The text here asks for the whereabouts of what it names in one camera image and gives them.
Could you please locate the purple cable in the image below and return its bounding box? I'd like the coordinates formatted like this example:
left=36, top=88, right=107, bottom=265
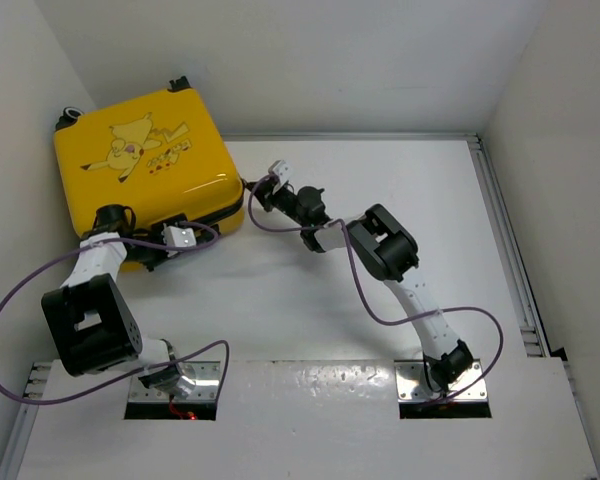
left=248, top=174, right=504, bottom=404
left=0, top=220, right=230, bottom=405

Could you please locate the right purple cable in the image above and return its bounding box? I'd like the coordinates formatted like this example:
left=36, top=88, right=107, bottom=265
left=248, top=174, right=504, bottom=404

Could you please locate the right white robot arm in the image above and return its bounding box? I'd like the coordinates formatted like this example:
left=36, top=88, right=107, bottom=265
left=245, top=174, right=474, bottom=393

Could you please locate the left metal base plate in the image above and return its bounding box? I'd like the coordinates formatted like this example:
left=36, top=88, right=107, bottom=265
left=128, top=361, right=221, bottom=403

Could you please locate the yellow suitcase with dark lining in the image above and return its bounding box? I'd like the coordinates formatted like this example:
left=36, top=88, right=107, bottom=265
left=53, top=77, right=245, bottom=243

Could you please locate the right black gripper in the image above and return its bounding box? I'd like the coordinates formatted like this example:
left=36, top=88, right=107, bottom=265
left=251, top=177, right=311, bottom=226

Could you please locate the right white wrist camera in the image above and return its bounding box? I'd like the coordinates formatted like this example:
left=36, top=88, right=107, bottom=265
left=268, top=160, right=292, bottom=194

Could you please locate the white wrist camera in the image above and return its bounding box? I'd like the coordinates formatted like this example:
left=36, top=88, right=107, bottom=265
left=162, top=226, right=197, bottom=252
left=268, top=160, right=292, bottom=194

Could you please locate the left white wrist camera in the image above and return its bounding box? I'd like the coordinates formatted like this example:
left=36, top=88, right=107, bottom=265
left=162, top=226, right=197, bottom=252

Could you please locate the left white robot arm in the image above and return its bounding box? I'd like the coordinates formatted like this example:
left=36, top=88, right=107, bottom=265
left=41, top=204, right=204, bottom=395

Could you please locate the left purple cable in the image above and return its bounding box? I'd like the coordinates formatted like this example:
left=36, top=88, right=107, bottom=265
left=0, top=220, right=230, bottom=405

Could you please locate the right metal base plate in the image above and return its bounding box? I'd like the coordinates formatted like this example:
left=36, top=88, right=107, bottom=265
left=394, top=360, right=488, bottom=405

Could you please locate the metal base plate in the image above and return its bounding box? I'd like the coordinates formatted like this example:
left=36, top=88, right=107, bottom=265
left=128, top=361, right=221, bottom=403
left=394, top=360, right=488, bottom=405

